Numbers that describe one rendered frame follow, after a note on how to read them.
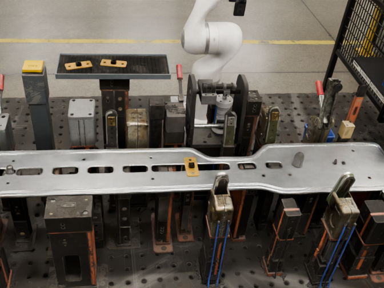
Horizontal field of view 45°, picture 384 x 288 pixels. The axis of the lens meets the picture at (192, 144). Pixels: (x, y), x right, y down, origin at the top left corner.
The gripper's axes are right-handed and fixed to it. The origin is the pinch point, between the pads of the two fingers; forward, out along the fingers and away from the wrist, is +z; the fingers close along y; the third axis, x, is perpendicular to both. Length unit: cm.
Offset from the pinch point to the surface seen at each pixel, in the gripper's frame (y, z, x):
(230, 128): 12.5, 36.3, 1.9
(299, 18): -310, 149, 140
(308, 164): 24, 41, 26
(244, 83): 6.7, 22.7, 5.2
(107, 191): 36, 41, -36
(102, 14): -301, 152, -62
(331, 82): 8.1, 19.9, 32.8
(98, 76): 0.1, 26.4, -40.7
